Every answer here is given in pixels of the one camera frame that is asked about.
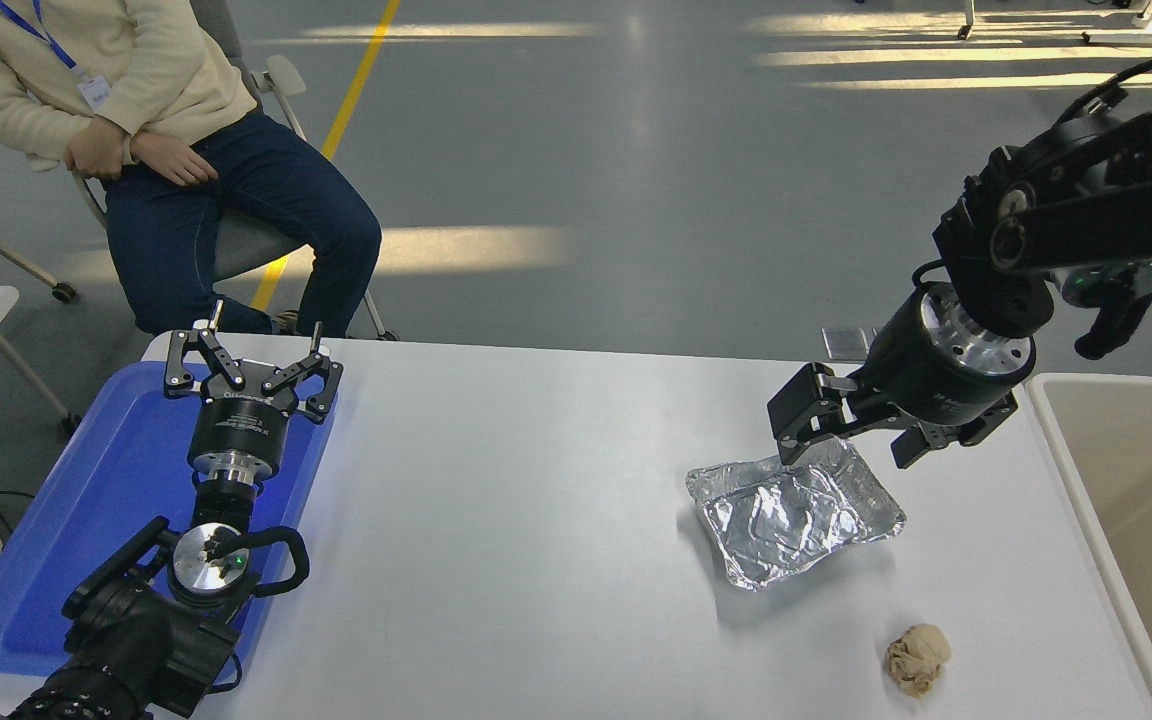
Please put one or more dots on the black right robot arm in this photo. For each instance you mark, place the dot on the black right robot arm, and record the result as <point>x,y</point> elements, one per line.
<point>1086,200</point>

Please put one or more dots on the crumpled tan paper ball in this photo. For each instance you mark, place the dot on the crumpled tan paper ball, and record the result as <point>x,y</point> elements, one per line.
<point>918,658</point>

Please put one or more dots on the grey chair leg with caster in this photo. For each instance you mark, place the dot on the grey chair leg with caster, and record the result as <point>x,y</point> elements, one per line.
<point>11,260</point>

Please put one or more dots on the silver foil tray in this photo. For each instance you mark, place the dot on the silver foil tray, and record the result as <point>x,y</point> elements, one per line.
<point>796,520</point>

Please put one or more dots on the person's left hand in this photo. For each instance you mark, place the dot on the person's left hand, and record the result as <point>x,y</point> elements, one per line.
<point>98,152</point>

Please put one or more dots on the grey office chair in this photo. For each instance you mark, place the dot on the grey office chair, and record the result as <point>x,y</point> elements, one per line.
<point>246,245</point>

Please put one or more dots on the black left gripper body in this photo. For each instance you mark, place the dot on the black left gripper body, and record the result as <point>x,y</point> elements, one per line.
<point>241,420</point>

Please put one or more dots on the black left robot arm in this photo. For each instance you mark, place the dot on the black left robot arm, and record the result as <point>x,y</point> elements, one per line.
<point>136,640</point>

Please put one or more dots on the white name badge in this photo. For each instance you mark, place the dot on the white name badge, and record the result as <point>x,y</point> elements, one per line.
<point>94,92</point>

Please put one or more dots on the person's right hand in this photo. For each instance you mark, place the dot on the person's right hand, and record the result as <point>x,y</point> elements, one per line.
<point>174,160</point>

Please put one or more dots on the blue plastic tray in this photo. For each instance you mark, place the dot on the blue plastic tray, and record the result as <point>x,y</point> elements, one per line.
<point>66,520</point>

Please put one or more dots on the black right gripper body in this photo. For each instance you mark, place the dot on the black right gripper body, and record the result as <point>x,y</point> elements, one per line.
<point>921,375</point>

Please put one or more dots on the metal floor plate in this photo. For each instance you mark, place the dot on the metal floor plate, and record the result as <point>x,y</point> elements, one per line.
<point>846,343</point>

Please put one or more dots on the large pale bin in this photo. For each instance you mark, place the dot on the large pale bin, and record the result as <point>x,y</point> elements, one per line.
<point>1136,500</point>

